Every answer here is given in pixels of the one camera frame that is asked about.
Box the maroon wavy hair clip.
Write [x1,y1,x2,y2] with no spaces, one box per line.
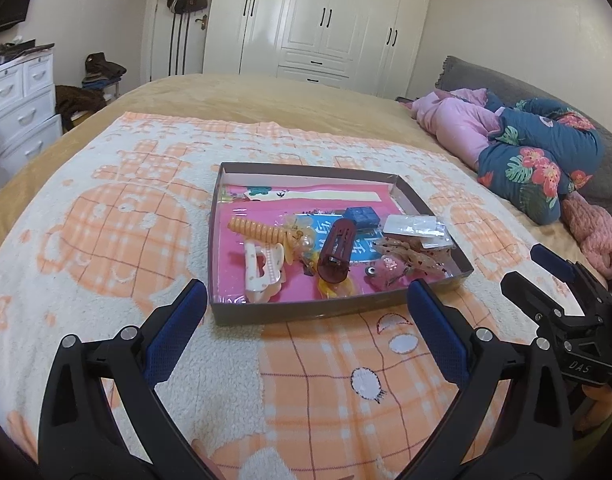
[317,217,357,284]

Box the dark brown cloth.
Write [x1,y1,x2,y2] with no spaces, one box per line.
[54,85,107,122]

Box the pink hair tie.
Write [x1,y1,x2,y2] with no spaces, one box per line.
[367,254,407,289]

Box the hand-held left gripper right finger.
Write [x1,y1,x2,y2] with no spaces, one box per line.
[407,278,573,480]

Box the person's right hand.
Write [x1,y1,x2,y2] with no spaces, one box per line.
[573,387,612,432]

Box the person's left hand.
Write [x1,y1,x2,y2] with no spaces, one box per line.
[192,438,227,480]

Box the yellow translucent hair clip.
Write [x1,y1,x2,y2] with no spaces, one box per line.
[316,279,359,301]

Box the dark clothes pile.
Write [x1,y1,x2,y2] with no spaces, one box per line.
[82,52,128,92]

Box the white door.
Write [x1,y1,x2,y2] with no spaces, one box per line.
[140,0,213,84]

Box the pink knit cloth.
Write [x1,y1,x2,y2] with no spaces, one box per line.
[562,192,612,282]

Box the brown cardboard box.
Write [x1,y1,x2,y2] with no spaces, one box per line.
[208,161,475,329]

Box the orange ribbed hair clip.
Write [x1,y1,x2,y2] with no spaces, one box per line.
[228,217,287,247]

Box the pink jacket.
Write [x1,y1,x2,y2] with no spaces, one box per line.
[411,87,508,169]

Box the white wardrobe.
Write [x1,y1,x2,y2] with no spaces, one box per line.
[238,0,435,99]

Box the white claw hair clip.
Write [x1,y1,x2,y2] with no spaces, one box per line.
[243,241,287,306]

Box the brown dotted hair bow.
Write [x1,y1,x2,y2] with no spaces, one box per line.
[375,239,455,279]

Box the white plastic drawer cabinet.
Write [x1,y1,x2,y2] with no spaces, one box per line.
[0,50,62,174]

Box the blue floral quilt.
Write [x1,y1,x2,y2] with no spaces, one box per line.
[477,97,605,227]

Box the small blue box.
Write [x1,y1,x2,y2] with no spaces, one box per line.
[343,205,373,234]

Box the yellow pearl hair accessory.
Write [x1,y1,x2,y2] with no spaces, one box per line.
[283,214,320,267]

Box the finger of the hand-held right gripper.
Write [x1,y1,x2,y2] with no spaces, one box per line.
[530,243,612,312]
[500,271,568,337]

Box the beige bedspread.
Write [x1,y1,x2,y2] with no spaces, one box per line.
[0,72,609,281]

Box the orange and white blanket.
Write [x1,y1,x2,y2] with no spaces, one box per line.
[0,110,603,480]

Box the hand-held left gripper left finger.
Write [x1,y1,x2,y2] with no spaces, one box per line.
[37,279,223,480]

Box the clear earring packet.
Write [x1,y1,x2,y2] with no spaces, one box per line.
[383,213,455,251]

